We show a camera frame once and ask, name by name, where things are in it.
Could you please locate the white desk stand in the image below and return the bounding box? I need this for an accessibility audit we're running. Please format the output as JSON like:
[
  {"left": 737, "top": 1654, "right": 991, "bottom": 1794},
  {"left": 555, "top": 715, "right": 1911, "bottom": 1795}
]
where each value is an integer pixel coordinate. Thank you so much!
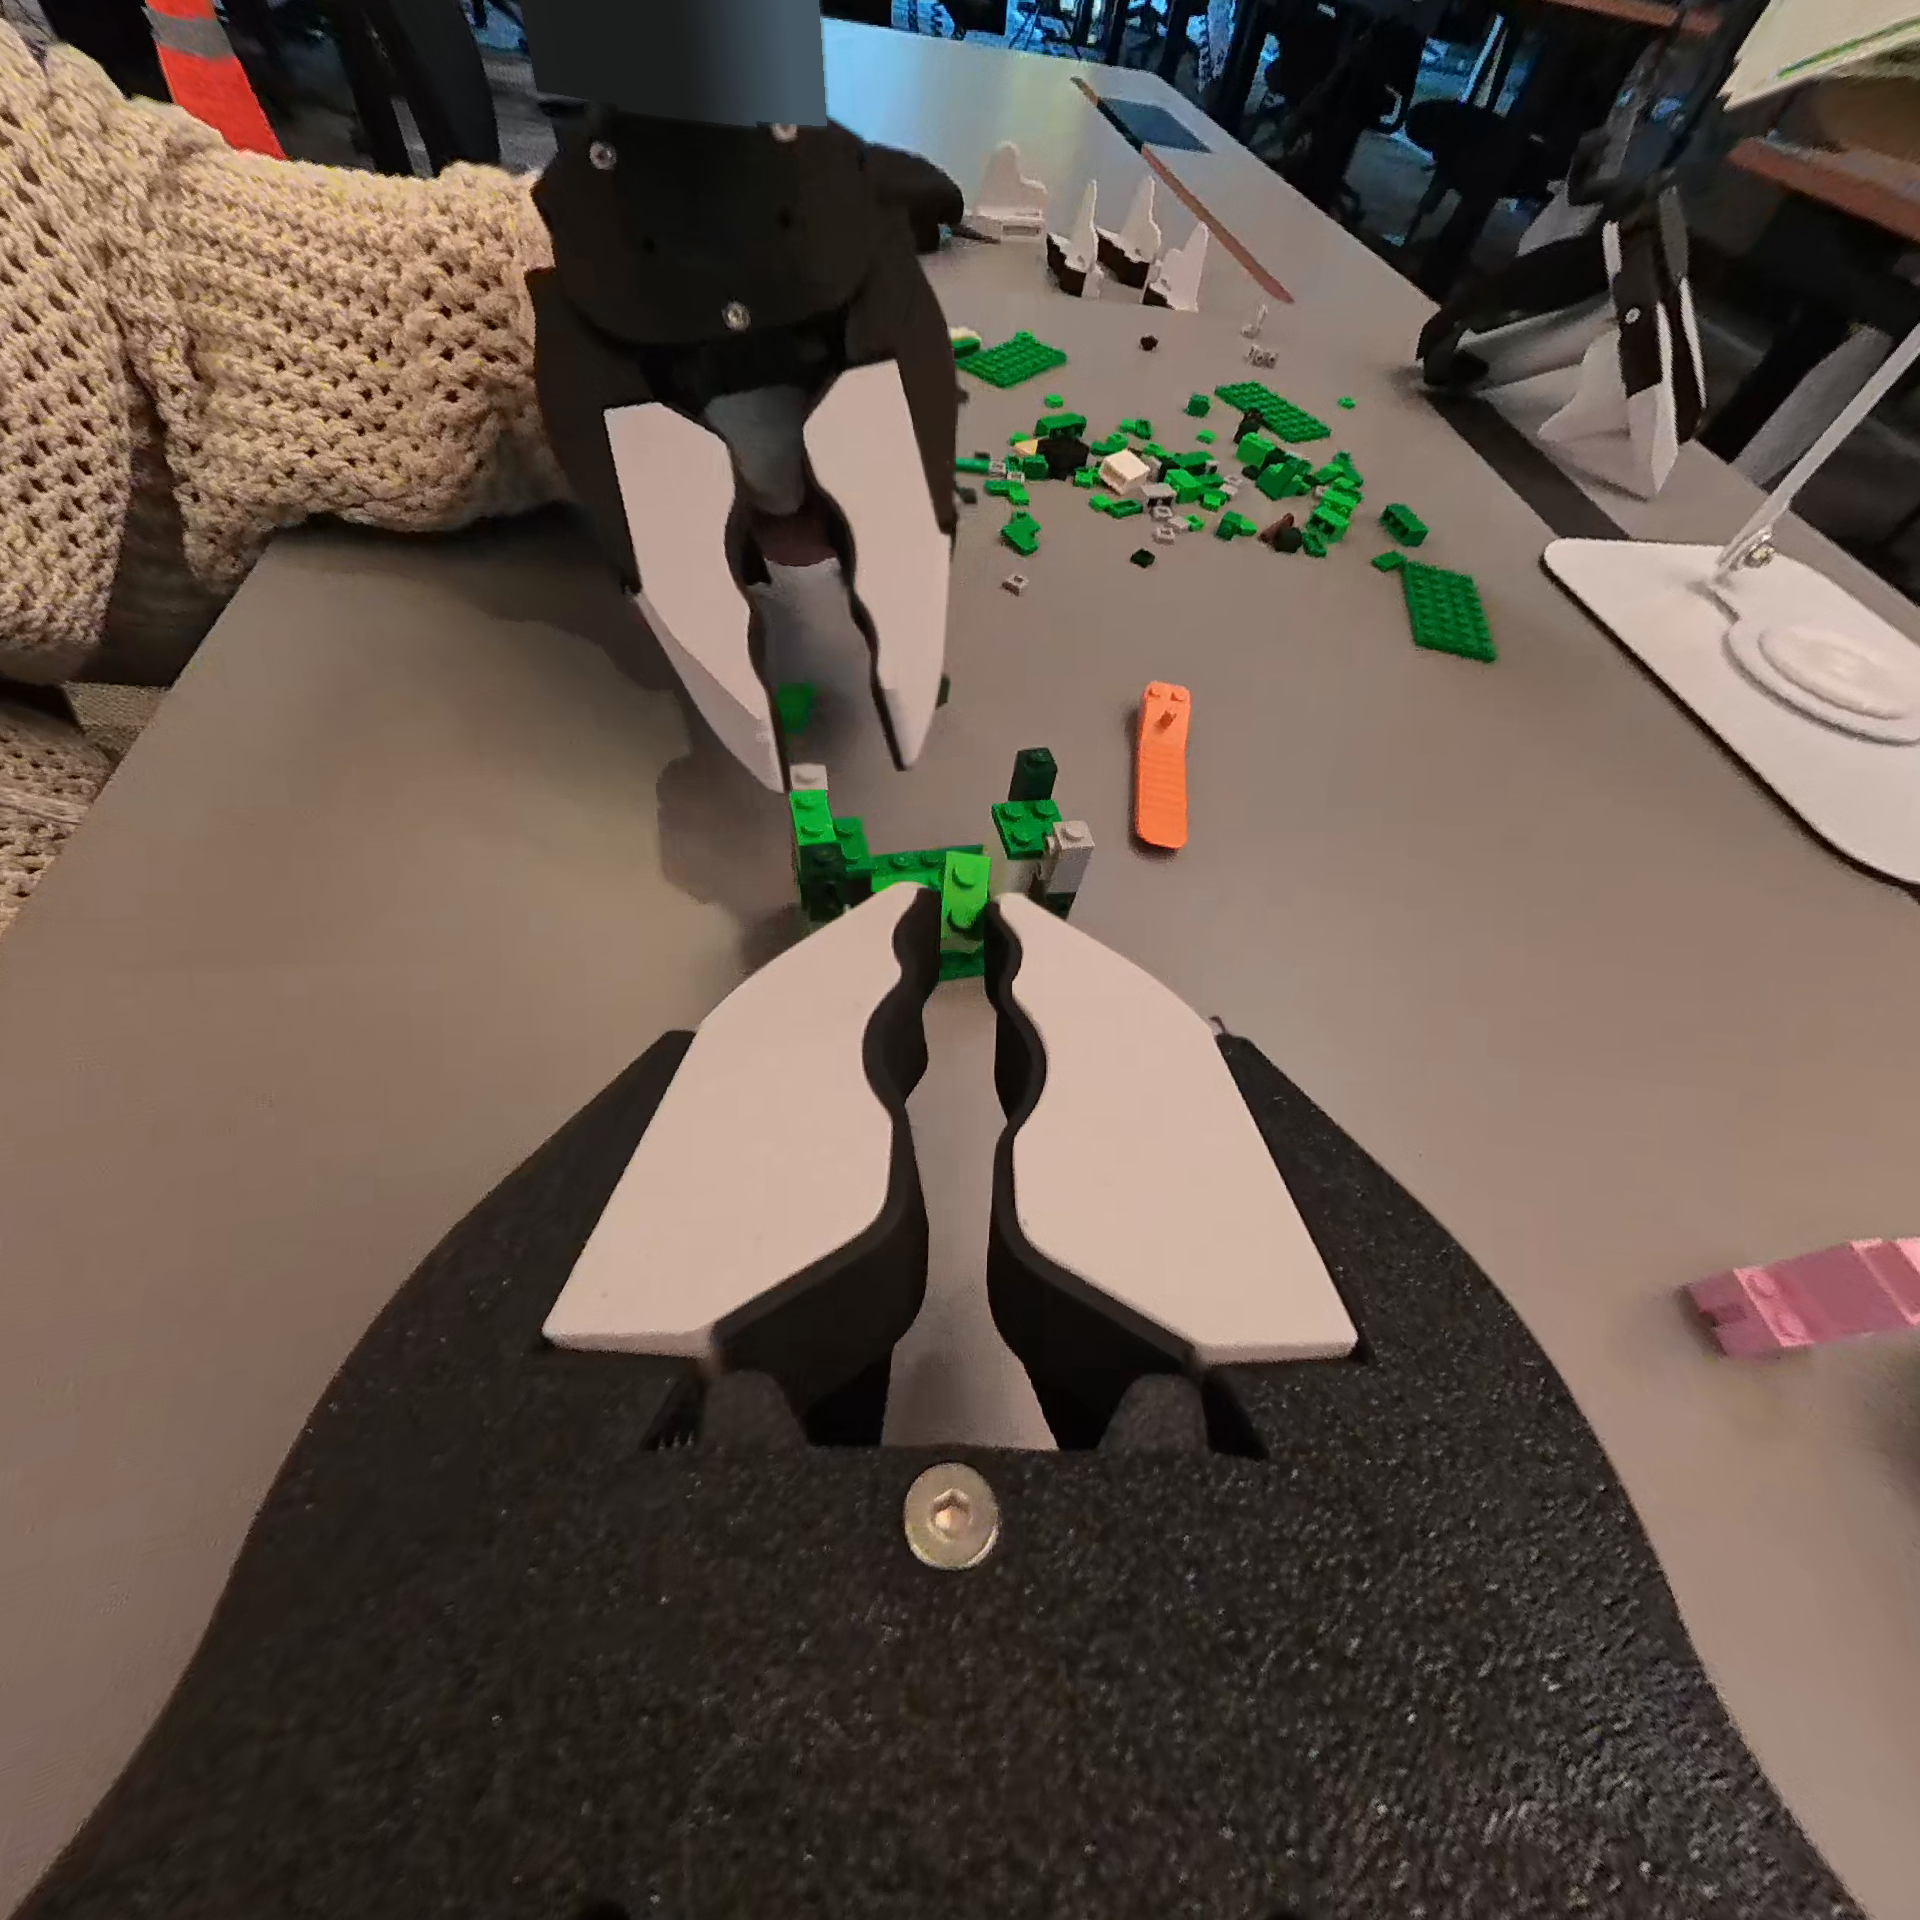
[{"left": 1543, "top": 322, "right": 1920, "bottom": 893}]

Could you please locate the large green lego plate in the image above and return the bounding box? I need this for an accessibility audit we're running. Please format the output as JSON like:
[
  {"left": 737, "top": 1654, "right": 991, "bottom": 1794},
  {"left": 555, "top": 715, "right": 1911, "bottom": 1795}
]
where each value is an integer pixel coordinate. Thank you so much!
[{"left": 1402, "top": 555, "right": 1501, "bottom": 665}]

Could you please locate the green and grey lego build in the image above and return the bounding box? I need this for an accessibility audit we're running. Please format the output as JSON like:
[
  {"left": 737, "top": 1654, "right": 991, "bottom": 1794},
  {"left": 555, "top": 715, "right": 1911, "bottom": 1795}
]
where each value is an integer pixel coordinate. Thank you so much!
[{"left": 789, "top": 743, "right": 1098, "bottom": 939}]

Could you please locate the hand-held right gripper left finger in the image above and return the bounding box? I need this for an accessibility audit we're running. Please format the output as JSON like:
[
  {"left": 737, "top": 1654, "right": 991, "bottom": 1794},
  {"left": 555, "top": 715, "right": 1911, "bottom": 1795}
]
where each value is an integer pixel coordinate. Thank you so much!
[{"left": 540, "top": 881, "right": 938, "bottom": 1380}]

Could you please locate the long wooden stick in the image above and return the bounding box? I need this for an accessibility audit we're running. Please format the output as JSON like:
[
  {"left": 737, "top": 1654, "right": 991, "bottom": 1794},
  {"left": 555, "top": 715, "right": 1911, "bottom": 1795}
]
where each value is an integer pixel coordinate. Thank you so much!
[{"left": 1069, "top": 76, "right": 1295, "bottom": 305}]

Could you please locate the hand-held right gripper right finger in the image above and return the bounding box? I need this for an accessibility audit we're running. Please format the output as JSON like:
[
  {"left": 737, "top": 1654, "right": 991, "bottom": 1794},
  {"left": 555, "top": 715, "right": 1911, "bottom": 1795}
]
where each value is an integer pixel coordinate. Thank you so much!
[{"left": 986, "top": 893, "right": 1365, "bottom": 1374}]

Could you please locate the orange lego brick separator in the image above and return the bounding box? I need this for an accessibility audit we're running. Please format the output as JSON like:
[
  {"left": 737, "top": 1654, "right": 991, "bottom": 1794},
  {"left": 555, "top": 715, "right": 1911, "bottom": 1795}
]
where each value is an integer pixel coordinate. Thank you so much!
[{"left": 1133, "top": 681, "right": 1191, "bottom": 856}]

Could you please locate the person's left forearm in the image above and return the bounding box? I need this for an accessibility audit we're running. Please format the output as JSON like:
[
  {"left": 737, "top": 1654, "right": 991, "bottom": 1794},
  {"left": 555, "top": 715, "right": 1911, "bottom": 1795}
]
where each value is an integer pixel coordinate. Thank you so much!
[{"left": 0, "top": 22, "right": 580, "bottom": 695}]

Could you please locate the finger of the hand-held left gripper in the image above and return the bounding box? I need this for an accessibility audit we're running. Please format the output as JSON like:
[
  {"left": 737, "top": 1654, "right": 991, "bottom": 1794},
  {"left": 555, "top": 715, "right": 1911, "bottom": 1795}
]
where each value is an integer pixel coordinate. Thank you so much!
[
  {"left": 799, "top": 364, "right": 954, "bottom": 774},
  {"left": 607, "top": 402, "right": 794, "bottom": 791}
]

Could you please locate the pink lego pig figure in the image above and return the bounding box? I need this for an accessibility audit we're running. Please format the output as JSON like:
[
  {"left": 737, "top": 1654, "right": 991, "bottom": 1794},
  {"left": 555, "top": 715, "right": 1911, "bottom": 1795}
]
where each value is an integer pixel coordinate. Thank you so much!
[{"left": 1681, "top": 1234, "right": 1920, "bottom": 1362}]

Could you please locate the pile of loose lego pieces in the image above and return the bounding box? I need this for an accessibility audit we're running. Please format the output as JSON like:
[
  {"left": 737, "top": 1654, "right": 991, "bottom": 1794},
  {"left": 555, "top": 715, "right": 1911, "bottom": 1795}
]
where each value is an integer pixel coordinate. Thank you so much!
[{"left": 954, "top": 387, "right": 1371, "bottom": 599}]

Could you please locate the orange traffic cone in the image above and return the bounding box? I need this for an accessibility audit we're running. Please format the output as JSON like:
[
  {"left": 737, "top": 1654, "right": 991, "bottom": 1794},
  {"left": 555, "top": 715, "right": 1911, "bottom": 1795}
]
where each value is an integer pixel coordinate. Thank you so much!
[{"left": 144, "top": 0, "right": 289, "bottom": 161}]

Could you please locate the dark office chair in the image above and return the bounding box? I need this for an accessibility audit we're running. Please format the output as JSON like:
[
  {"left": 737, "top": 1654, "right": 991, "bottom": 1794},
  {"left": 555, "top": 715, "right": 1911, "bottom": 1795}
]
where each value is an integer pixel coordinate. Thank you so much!
[{"left": 1255, "top": 0, "right": 1505, "bottom": 173}]

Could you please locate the black and white device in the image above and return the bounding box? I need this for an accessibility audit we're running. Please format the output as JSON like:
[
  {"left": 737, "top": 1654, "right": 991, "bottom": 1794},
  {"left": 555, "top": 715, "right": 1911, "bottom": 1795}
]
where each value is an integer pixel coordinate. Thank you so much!
[{"left": 1420, "top": 198, "right": 1717, "bottom": 502}]

